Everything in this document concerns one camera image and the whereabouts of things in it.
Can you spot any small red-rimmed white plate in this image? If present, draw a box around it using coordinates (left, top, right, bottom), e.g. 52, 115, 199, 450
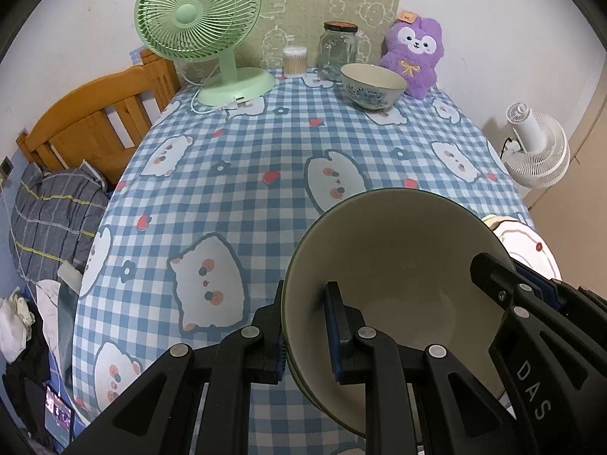
483, 215, 562, 281

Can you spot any blue-flower bowl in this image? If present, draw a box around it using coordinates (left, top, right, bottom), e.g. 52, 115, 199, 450
282, 188, 514, 436
341, 63, 409, 111

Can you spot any beige door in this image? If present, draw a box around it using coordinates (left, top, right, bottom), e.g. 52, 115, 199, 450
525, 99, 607, 299

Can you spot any smartphone with lit screen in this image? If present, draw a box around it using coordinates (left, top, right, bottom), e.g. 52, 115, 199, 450
44, 386, 73, 447

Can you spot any white standing fan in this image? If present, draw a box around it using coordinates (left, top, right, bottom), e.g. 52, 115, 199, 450
501, 102, 570, 190

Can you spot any white crumpled clothing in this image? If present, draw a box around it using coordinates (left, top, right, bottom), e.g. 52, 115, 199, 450
0, 288, 35, 362

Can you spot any blue checkered tablecloth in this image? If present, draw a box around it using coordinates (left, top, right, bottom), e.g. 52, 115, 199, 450
67, 73, 530, 427

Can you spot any grey plaid pillow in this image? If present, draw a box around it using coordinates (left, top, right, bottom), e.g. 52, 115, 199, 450
9, 161, 109, 284

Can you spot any purple plush bunny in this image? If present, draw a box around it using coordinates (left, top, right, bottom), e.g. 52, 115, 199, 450
379, 16, 445, 100

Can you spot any glass jar with lid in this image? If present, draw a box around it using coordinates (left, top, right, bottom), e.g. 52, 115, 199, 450
317, 20, 358, 81

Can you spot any toothpick container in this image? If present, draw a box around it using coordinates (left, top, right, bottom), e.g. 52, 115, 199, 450
282, 45, 308, 78

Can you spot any green desk fan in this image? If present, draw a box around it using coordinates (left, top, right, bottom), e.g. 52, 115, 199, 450
134, 0, 276, 107

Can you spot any white fan power cable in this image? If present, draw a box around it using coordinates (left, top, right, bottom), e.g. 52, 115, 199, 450
179, 71, 252, 115

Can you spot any green patterned wall mat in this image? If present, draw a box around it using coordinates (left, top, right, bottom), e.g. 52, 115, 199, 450
175, 0, 406, 85

